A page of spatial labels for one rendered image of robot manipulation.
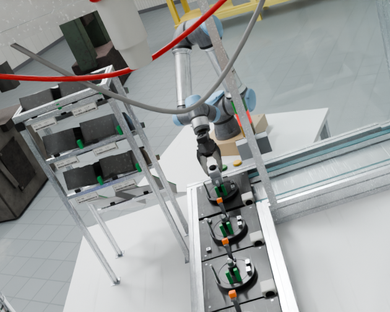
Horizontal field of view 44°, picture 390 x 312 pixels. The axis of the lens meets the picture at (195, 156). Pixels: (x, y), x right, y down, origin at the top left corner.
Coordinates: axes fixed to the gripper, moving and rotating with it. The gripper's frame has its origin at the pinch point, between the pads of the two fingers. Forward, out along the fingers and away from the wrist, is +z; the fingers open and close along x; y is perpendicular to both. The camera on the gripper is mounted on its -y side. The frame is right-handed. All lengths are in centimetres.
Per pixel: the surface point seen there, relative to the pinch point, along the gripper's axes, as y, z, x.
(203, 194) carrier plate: 12.2, 4.8, 8.8
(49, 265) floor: 166, -15, 169
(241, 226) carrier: -12.8, 26.7, -5.3
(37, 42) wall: 722, -626, 397
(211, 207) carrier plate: 4.0, 13.3, 5.9
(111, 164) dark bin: -28.4, -7.1, 32.3
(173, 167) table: 57, -25, 28
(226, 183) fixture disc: 10.1, 4.2, -2.5
